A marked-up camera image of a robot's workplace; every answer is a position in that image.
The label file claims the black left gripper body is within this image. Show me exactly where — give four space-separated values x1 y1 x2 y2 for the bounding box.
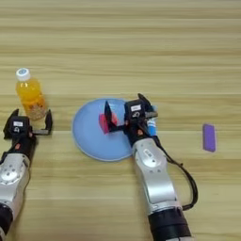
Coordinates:
8 128 52 158

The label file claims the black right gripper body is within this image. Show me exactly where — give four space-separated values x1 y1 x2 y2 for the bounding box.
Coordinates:
107 110 158 148

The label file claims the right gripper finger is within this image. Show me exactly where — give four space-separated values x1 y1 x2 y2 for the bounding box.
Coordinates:
137 92 154 111
104 100 114 135

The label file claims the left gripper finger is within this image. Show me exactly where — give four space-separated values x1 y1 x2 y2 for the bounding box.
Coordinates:
2 108 20 139
43 108 54 137

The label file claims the red cube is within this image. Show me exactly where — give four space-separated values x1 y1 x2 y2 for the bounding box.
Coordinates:
98 112 120 135

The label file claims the orange juice bottle white cap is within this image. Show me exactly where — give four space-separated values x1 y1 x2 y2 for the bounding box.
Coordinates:
15 67 48 121

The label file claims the purple rectangular block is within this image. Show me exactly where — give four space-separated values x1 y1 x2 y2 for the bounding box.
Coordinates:
201 123 217 153

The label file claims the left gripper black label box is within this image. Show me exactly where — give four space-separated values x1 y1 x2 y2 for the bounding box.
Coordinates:
9 116 32 137

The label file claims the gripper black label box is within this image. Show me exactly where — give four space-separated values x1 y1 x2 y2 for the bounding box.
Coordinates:
9 116 32 137
123 99 149 122

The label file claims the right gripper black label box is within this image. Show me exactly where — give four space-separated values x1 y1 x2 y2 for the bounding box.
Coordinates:
123 99 149 122

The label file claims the blue glue stick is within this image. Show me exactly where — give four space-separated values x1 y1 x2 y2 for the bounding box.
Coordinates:
146 105 158 137

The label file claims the light blue round plate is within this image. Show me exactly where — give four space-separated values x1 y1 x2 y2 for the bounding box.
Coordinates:
71 97 139 163

